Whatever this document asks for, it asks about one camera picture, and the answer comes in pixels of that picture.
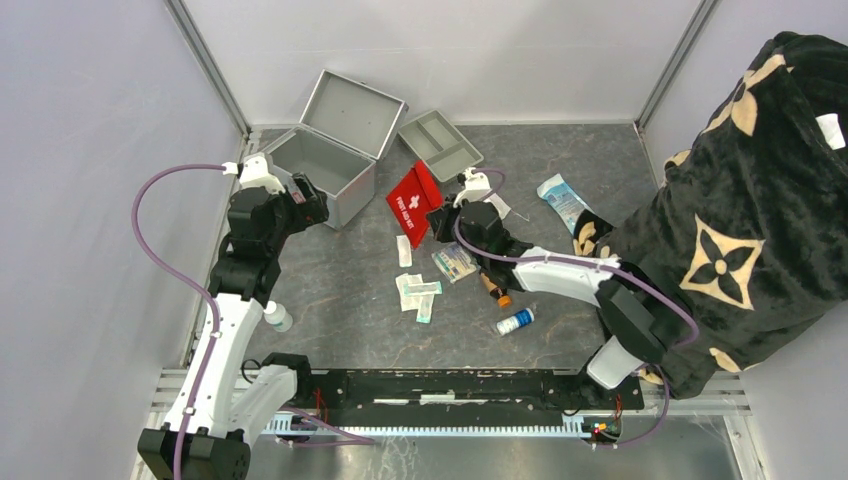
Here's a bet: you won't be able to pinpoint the red first aid pouch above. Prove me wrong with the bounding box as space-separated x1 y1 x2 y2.
386 160 443 249

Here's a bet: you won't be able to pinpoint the white teal wipe packets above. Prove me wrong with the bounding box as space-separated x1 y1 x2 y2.
395 274 443 324

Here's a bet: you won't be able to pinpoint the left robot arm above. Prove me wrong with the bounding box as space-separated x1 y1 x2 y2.
138 173 329 479

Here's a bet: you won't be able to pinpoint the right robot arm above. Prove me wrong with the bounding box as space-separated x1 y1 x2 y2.
426 201 699 408

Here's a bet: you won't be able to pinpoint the brown medicine bottle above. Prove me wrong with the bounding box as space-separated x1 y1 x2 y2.
480 273 512 308

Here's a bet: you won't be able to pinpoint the bandage box packet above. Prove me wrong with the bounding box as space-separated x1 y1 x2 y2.
431 243 479 284

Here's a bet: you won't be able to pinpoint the white plaster strip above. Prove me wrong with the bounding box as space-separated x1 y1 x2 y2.
396 235 413 268

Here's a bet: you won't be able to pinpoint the white gauze pad bag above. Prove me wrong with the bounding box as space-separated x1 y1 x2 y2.
487 194 530 222

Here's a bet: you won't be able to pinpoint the grey divider tray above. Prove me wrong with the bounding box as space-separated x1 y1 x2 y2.
398 110 484 183

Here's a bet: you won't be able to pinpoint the grey metal case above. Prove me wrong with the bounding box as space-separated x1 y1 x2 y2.
260 70 408 230

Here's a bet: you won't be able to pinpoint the clear white plastic bottle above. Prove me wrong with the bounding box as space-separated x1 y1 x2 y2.
263 300 293 333

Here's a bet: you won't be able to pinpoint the blue white gauze packet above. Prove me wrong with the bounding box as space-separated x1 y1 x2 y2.
536 174 590 235

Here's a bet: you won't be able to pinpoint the white blue small bottle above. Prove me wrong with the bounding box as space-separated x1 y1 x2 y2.
495 308 535 336

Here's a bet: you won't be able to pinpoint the black floral blanket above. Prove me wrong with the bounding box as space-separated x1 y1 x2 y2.
573 31 847 399

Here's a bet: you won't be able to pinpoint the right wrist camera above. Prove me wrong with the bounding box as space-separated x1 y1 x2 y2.
452 168 492 207

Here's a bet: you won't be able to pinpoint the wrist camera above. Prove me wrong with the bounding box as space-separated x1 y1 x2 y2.
222 152 286 194
452 168 492 207

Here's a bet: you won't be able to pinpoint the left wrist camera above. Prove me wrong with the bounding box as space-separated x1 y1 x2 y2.
222 152 286 194

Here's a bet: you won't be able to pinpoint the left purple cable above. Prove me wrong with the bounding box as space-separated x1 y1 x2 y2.
130 163 230 480

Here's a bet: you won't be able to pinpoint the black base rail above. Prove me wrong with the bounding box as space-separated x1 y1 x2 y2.
289 369 645 427

